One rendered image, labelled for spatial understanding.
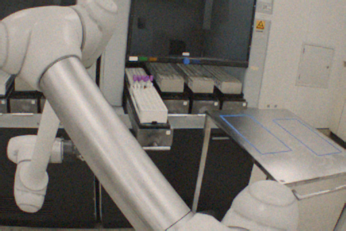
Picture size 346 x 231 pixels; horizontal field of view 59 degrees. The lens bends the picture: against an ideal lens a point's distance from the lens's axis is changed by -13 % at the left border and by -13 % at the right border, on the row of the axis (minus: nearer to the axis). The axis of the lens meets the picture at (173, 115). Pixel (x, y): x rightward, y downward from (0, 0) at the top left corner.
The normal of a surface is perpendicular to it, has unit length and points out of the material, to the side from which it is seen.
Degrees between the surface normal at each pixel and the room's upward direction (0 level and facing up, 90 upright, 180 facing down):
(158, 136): 90
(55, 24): 40
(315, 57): 90
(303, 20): 90
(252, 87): 90
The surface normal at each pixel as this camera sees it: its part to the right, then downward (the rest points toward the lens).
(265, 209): -0.15, -0.50
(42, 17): 0.56, -0.53
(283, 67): 0.23, 0.38
